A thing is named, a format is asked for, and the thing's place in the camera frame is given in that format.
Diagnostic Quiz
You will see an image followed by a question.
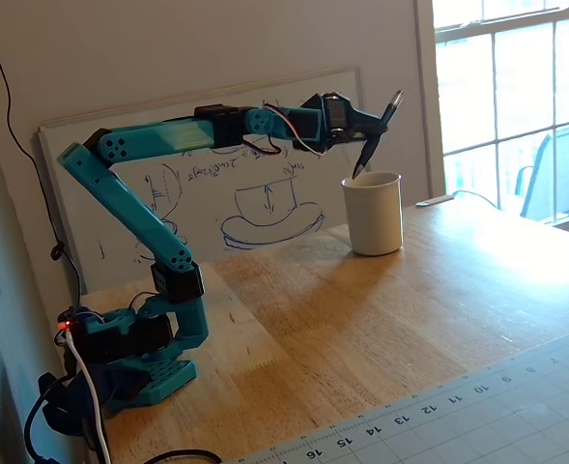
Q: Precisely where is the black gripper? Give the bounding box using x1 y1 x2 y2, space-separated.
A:
300 91 390 146

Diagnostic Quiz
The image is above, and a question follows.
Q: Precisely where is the dark blue pen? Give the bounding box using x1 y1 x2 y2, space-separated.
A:
352 89 406 178

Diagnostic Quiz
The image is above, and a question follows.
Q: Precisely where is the white ceramic mug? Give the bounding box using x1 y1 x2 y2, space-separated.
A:
340 170 405 256

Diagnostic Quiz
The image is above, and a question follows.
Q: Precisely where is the small white flat strip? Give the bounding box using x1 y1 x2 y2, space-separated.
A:
414 192 455 208

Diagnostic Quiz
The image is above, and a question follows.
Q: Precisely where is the whiteboard with blue drawings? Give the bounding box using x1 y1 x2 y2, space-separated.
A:
38 65 372 296

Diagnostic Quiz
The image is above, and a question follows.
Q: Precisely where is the white framed window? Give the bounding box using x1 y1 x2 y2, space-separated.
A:
431 0 569 238

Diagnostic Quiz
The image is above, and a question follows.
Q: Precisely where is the outdoor patio chair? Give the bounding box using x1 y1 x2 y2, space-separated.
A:
514 118 569 223

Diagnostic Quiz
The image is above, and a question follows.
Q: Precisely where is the grey gridded cutting mat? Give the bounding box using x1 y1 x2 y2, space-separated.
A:
225 324 569 464

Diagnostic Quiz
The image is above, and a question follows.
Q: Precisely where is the dark blue table clamp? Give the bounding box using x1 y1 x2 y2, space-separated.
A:
40 362 151 436

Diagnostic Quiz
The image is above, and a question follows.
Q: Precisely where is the thin black wall cable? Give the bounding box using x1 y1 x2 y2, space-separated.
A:
0 0 83 297

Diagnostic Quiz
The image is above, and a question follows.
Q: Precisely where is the black power cable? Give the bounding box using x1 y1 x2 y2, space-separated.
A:
24 374 223 464

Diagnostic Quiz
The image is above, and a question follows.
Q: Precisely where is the white usb cable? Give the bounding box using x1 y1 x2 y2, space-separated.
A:
64 333 114 464

